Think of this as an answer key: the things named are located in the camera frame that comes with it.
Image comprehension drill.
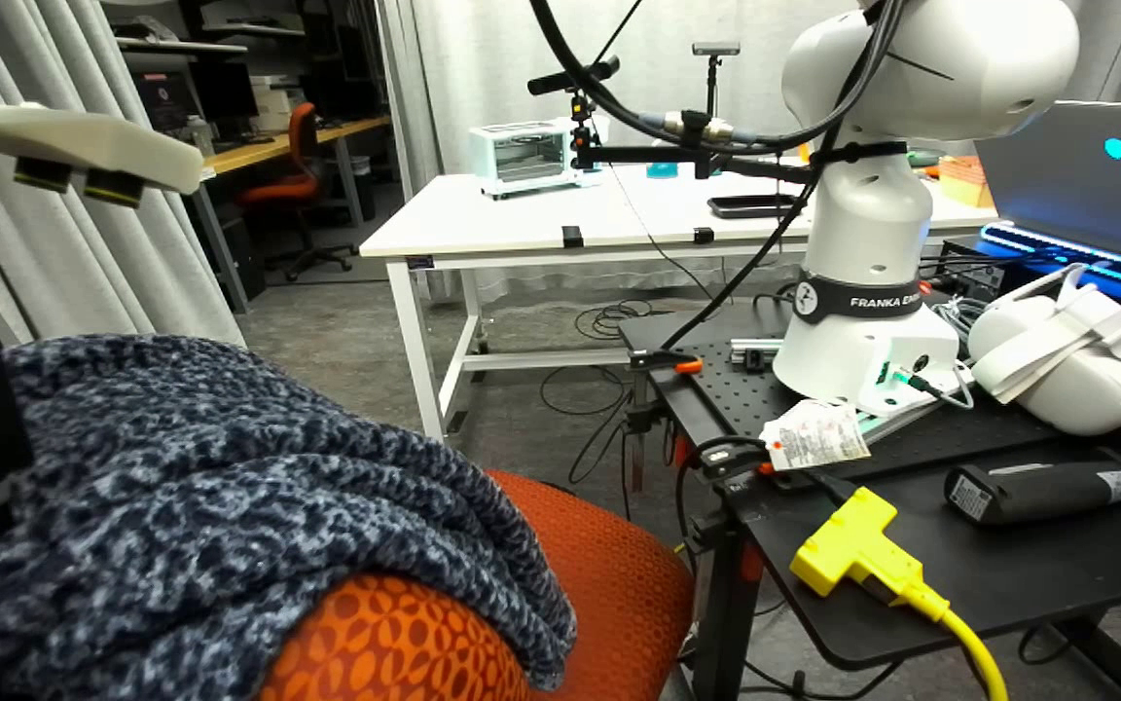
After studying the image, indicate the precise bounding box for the orange office chair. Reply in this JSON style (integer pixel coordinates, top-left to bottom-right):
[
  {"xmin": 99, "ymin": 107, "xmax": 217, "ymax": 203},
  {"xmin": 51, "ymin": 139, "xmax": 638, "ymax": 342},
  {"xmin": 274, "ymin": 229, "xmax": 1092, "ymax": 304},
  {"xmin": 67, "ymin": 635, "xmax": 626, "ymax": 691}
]
[{"xmin": 237, "ymin": 96, "xmax": 360, "ymax": 286}]

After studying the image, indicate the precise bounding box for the orange fabric chair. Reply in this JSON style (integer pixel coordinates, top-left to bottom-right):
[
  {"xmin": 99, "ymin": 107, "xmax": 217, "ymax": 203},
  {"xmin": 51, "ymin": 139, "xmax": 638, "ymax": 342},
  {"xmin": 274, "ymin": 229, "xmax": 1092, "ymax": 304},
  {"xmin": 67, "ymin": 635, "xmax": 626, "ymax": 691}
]
[{"xmin": 255, "ymin": 468, "xmax": 697, "ymax": 701}]

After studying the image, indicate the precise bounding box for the black handheld device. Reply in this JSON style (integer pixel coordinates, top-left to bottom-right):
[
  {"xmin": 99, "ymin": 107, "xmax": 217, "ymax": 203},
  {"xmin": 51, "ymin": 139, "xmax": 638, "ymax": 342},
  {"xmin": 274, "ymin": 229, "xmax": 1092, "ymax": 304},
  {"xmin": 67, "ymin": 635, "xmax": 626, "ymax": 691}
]
[{"xmin": 941, "ymin": 451, "xmax": 1121, "ymax": 529}]

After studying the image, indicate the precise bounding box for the black flat tablet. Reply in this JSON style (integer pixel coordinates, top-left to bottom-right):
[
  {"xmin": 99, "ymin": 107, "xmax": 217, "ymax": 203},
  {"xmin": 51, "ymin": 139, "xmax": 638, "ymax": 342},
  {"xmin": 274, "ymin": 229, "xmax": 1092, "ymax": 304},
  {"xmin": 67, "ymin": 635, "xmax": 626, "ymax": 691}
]
[{"xmin": 705, "ymin": 190, "xmax": 805, "ymax": 222}]

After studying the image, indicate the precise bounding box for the black electronics box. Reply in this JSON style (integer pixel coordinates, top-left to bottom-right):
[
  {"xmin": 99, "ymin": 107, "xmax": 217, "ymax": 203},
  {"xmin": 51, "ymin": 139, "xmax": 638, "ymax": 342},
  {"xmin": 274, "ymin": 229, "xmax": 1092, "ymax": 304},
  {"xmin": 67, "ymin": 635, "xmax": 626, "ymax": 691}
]
[{"xmin": 935, "ymin": 239, "xmax": 1014, "ymax": 307}]

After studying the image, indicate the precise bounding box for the dark equipment shelf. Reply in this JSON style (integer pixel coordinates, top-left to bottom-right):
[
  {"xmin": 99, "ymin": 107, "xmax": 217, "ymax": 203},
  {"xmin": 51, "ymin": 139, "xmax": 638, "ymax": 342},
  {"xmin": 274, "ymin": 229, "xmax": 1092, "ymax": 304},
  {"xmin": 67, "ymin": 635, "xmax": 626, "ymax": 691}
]
[{"xmin": 104, "ymin": 0, "xmax": 396, "ymax": 150}]

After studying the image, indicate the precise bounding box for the white work table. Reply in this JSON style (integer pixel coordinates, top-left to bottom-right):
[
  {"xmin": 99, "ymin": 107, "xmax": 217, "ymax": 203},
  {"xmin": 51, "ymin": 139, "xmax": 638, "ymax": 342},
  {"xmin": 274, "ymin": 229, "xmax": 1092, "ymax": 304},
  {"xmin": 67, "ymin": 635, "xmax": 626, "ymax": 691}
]
[{"xmin": 360, "ymin": 161, "xmax": 1005, "ymax": 440}]

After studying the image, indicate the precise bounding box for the white VR headset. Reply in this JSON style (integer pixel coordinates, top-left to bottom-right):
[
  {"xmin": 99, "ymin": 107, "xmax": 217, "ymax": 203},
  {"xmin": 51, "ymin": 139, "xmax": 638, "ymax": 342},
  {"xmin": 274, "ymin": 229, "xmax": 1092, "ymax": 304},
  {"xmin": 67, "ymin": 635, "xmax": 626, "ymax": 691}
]
[{"xmin": 965, "ymin": 266, "xmax": 1121, "ymax": 440}]

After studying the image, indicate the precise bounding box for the yellow extension cord outlet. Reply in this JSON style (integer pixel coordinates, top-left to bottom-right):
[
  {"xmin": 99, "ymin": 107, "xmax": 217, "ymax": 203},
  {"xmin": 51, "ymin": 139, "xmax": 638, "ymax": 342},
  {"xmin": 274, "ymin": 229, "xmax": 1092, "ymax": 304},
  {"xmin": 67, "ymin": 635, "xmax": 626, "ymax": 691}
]
[{"xmin": 787, "ymin": 483, "xmax": 1014, "ymax": 701}]

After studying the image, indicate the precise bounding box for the orange paper sheet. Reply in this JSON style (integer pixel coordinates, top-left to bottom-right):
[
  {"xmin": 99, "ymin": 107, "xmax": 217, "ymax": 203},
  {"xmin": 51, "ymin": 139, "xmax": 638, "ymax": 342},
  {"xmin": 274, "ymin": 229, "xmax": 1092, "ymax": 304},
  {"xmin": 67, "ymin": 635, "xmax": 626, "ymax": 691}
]
[{"xmin": 935, "ymin": 152, "xmax": 1002, "ymax": 209}]

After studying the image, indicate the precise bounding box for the blue speckled fleece blanket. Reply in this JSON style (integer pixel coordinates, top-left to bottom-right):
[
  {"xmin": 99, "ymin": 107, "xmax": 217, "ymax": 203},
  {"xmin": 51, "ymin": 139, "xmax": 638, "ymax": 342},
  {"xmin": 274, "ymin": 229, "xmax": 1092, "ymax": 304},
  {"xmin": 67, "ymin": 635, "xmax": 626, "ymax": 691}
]
[{"xmin": 0, "ymin": 330, "xmax": 580, "ymax": 701}]

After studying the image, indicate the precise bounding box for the wooden top desk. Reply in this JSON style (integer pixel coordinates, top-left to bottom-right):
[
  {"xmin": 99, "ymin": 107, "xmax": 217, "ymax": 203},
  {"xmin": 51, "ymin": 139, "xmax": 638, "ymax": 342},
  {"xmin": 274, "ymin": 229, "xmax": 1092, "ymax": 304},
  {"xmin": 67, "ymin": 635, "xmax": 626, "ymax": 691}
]
[{"xmin": 186, "ymin": 114, "xmax": 396, "ymax": 316}]

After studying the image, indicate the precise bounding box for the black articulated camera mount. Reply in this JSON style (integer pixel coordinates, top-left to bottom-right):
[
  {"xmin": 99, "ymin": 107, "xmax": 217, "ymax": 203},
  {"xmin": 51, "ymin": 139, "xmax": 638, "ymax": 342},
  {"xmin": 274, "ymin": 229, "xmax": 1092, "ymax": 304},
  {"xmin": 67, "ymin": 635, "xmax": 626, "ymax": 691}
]
[{"xmin": 569, "ymin": 90, "xmax": 819, "ymax": 187}]

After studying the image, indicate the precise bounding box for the white paper tag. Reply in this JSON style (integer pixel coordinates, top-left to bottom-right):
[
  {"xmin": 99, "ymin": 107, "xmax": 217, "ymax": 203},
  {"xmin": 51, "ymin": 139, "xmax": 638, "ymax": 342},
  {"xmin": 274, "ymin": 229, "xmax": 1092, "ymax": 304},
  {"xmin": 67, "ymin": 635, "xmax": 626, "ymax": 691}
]
[{"xmin": 761, "ymin": 396, "xmax": 872, "ymax": 474}]

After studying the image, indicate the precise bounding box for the white curtain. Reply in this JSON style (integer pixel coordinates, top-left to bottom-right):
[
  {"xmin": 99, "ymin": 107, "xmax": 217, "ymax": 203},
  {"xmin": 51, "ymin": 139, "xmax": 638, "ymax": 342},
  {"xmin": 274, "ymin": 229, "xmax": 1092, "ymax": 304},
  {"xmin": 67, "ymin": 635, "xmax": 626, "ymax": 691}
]
[{"xmin": 369, "ymin": 0, "xmax": 875, "ymax": 200}]

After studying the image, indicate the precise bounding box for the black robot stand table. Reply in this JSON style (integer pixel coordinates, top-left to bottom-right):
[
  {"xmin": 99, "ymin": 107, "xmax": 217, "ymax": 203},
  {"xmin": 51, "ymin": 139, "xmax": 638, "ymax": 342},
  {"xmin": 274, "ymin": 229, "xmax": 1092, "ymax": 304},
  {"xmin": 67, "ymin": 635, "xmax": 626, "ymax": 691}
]
[{"xmin": 615, "ymin": 307, "xmax": 1121, "ymax": 701}]

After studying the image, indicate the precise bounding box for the black camera bar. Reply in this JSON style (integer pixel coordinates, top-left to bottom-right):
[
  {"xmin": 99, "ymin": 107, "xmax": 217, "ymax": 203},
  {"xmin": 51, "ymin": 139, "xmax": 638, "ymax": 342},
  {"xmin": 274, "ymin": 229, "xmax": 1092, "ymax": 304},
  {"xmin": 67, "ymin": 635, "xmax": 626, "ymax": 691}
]
[{"xmin": 526, "ymin": 56, "xmax": 622, "ymax": 96}]

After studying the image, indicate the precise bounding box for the black post with grey head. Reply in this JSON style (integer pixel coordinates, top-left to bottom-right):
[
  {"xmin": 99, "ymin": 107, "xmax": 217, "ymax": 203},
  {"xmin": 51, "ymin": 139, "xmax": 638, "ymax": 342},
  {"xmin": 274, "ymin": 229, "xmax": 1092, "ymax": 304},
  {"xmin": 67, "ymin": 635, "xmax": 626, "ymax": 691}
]
[{"xmin": 691, "ymin": 39, "xmax": 743, "ymax": 135}]

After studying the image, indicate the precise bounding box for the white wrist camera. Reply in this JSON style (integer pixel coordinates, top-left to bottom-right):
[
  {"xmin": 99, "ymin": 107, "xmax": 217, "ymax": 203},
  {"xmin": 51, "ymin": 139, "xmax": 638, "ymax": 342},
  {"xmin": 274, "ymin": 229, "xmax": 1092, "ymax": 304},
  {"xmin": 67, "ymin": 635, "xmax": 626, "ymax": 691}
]
[{"xmin": 0, "ymin": 101, "xmax": 205, "ymax": 209}]

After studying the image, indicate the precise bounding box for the grey laptop with blue base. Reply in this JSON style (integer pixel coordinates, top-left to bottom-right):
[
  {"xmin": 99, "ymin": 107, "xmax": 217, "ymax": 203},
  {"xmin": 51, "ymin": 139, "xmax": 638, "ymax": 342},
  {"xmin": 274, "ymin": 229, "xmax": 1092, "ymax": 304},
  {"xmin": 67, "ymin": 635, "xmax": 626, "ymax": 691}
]
[{"xmin": 975, "ymin": 96, "xmax": 1121, "ymax": 323}]

